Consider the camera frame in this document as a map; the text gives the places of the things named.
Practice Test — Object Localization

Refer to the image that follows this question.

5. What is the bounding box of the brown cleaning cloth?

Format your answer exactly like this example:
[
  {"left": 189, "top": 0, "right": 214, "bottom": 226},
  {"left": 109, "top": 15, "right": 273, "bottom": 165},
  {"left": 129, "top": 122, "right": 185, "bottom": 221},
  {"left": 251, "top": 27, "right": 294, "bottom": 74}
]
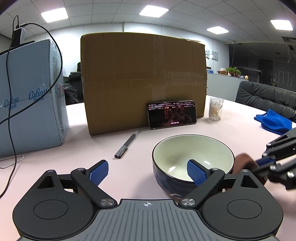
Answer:
[{"left": 231, "top": 153, "right": 259, "bottom": 175}]

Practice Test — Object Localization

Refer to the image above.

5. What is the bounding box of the blue microfibre cloth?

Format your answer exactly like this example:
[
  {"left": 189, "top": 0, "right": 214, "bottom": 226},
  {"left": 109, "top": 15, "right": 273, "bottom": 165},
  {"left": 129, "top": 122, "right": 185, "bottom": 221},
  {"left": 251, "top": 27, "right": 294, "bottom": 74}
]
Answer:
[{"left": 254, "top": 109, "right": 292, "bottom": 135}]

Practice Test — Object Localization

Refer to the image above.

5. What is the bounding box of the grey black pen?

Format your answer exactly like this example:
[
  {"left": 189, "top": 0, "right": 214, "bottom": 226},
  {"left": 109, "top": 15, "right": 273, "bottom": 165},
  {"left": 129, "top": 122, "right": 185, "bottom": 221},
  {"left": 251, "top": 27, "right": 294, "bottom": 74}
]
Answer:
[{"left": 114, "top": 129, "right": 140, "bottom": 159}]

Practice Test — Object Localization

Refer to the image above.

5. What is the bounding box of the black leather chair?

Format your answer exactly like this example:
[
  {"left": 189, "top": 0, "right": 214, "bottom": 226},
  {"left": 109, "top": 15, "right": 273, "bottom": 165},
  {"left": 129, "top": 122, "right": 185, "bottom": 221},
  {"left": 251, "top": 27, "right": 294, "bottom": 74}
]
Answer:
[{"left": 235, "top": 81, "right": 296, "bottom": 122}]

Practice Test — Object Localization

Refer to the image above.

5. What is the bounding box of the clear cotton swab jar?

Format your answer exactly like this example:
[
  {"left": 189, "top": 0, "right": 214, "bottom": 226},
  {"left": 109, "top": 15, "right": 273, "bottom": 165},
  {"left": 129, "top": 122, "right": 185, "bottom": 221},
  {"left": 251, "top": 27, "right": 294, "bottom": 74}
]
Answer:
[{"left": 209, "top": 97, "right": 224, "bottom": 121}]

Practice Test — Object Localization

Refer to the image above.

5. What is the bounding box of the black smartphone playing video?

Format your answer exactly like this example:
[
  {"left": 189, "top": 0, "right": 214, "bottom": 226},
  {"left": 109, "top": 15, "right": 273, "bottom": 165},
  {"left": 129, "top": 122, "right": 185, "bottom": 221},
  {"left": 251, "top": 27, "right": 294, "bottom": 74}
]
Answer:
[{"left": 147, "top": 100, "right": 197, "bottom": 130}]

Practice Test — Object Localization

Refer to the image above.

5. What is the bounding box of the white reception counter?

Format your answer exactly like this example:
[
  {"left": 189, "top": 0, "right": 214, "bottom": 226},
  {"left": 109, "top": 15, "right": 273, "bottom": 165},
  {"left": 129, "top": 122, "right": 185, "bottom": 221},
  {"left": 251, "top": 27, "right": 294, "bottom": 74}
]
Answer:
[{"left": 207, "top": 73, "right": 246, "bottom": 102}]

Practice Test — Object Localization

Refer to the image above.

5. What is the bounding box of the light blue wrapped carton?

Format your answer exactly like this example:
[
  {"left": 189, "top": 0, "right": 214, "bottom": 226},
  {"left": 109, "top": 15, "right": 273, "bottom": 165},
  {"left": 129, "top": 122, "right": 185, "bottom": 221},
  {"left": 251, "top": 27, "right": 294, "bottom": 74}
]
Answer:
[{"left": 0, "top": 39, "right": 69, "bottom": 157}]

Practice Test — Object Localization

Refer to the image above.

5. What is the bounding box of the potted green plant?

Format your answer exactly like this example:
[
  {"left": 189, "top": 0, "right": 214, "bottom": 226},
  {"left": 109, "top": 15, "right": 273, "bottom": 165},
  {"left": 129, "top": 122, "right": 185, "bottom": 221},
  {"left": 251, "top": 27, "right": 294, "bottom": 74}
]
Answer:
[{"left": 225, "top": 67, "right": 241, "bottom": 77}]

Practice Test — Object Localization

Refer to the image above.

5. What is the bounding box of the large brown cardboard box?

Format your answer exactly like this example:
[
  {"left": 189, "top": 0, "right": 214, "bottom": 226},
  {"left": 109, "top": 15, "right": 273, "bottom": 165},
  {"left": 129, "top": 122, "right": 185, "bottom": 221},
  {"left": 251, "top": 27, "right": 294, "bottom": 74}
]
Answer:
[{"left": 80, "top": 32, "right": 207, "bottom": 136}]

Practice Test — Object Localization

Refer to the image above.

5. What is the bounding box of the black power adapter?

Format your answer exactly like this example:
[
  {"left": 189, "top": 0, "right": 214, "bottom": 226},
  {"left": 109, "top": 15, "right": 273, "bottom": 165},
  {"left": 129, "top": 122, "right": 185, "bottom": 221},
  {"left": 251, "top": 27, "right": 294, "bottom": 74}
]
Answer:
[{"left": 10, "top": 15, "right": 25, "bottom": 48}]

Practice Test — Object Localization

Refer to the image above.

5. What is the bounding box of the white cable on table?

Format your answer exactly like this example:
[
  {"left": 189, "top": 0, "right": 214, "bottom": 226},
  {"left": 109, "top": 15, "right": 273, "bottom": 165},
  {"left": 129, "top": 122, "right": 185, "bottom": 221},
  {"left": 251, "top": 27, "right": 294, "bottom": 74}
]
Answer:
[{"left": 0, "top": 154, "right": 25, "bottom": 170}]

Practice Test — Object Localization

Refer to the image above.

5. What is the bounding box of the black power cable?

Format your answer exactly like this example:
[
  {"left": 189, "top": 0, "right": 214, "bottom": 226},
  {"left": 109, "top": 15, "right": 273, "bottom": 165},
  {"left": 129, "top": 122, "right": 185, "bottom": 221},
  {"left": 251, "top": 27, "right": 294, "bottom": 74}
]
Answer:
[{"left": 0, "top": 14, "right": 64, "bottom": 198}]

